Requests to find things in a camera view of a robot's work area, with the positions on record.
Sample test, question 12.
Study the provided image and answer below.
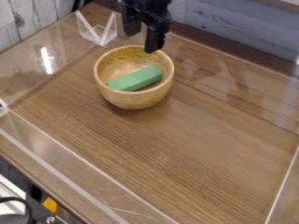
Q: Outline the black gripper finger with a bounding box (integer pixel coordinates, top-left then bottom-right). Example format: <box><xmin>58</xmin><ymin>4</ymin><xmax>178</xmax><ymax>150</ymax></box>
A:
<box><xmin>144</xmin><ymin>24</ymin><xmax>168</xmax><ymax>53</ymax></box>
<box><xmin>121</xmin><ymin>10</ymin><xmax>141</xmax><ymax>36</ymax></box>

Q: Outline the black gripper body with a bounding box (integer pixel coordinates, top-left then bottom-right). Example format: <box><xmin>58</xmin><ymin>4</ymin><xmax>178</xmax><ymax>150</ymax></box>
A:
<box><xmin>121</xmin><ymin>0</ymin><xmax>172</xmax><ymax>28</ymax></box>

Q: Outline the green rectangular block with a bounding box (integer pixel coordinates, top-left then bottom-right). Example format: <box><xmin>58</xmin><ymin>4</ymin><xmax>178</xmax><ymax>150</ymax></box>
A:
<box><xmin>106</xmin><ymin>65</ymin><xmax>162</xmax><ymax>92</ymax></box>

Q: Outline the brown wooden bowl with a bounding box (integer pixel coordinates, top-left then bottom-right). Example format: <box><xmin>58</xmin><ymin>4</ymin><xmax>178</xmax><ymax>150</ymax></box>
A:
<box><xmin>93</xmin><ymin>45</ymin><xmax>173</xmax><ymax>109</ymax></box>

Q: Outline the yellow sticker label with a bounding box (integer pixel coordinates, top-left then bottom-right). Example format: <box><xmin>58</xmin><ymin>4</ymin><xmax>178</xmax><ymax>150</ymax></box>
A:
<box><xmin>41</xmin><ymin>197</ymin><xmax>59</xmax><ymax>214</ymax></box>

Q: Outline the clear acrylic corner bracket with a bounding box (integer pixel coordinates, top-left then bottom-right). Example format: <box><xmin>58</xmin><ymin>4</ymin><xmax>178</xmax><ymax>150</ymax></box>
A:
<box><xmin>74</xmin><ymin>11</ymin><xmax>117</xmax><ymax>46</ymax></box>

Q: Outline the clear acrylic front wall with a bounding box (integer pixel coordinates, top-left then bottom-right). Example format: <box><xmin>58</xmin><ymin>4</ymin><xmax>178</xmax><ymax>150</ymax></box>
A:
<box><xmin>0</xmin><ymin>106</ymin><xmax>178</xmax><ymax>224</ymax></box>

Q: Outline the black cable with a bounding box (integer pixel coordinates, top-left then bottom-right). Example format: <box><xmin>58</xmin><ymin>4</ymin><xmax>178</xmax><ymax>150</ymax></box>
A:
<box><xmin>0</xmin><ymin>196</ymin><xmax>35</xmax><ymax>224</ymax></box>

